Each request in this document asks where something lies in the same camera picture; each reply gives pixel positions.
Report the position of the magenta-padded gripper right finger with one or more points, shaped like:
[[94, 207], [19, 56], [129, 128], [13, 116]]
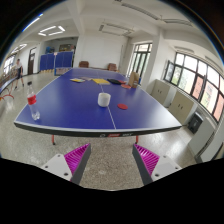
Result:
[[148, 160]]

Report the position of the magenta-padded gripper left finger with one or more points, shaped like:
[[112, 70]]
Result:
[[75, 159]]

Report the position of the clear bottle with red label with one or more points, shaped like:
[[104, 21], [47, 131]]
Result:
[[33, 104]]

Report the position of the flat round red coaster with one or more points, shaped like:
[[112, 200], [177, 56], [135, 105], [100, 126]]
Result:
[[122, 106]]

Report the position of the black floor unit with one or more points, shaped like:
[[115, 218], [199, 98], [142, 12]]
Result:
[[195, 122]]

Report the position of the white two-door cabinet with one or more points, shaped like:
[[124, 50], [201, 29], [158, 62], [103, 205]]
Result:
[[161, 91], [181, 106]]

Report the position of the white cup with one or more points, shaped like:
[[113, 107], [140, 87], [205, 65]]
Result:
[[104, 99]]

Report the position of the red table tennis paddle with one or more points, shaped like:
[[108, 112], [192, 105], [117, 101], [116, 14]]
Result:
[[122, 81], [126, 86]]

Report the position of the small yellow and blue book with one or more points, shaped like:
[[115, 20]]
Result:
[[77, 80]]

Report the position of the brown cardboard box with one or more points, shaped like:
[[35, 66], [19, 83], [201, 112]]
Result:
[[133, 80]]

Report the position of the thin pinkish grey book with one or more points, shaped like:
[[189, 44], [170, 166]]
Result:
[[86, 78]]

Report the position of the large multi-pane window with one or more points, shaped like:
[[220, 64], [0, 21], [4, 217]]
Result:
[[200, 81]]

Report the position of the blue table tennis table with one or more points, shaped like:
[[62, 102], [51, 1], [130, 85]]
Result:
[[6, 87]]

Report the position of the blue partition panels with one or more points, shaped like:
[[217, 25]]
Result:
[[60, 60]]

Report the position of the tall narrow window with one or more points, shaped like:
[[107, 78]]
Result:
[[140, 58]]

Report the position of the person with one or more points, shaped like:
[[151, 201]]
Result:
[[19, 71]]

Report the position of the dark brown door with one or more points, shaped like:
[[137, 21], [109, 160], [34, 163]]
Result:
[[31, 61]]

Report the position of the ceiling strip lights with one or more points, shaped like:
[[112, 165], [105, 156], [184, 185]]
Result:
[[51, 31]]

